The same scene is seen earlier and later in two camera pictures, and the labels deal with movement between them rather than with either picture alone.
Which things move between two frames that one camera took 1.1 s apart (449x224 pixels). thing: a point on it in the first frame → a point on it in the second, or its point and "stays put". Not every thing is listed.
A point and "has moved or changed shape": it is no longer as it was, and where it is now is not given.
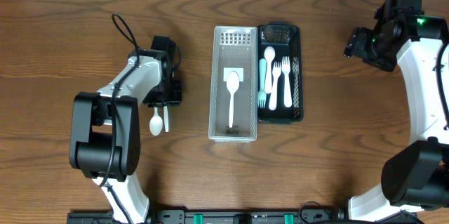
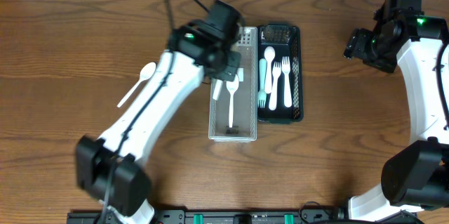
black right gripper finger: x=363 y=43 stays put
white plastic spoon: x=165 y=118 has moved or changed shape
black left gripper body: x=163 y=101 → x=229 y=68
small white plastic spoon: x=269 y=53 stays put
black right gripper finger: x=350 y=49 stays put
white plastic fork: x=276 y=69 stays put
